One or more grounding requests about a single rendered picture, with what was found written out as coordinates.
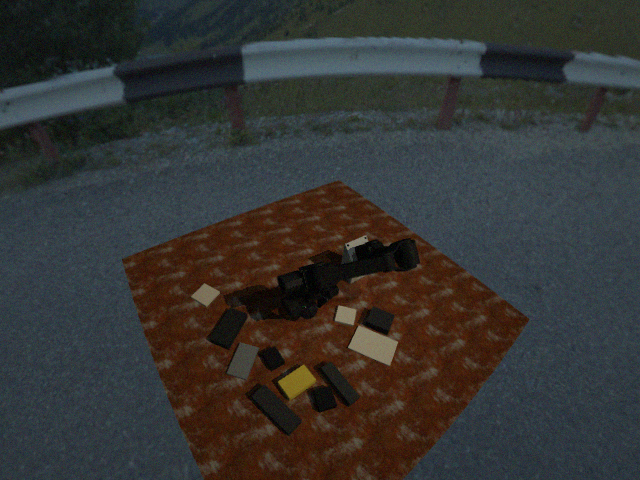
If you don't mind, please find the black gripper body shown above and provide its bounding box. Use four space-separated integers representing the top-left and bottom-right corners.
282 286 339 316

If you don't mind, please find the yellow box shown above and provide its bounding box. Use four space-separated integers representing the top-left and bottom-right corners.
278 364 316 401

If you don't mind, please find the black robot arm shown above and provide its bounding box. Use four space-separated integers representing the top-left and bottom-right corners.
277 238 420 295

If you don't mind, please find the dark grey controller unit with green rocker switches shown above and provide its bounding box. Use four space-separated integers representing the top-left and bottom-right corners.
287 291 318 319

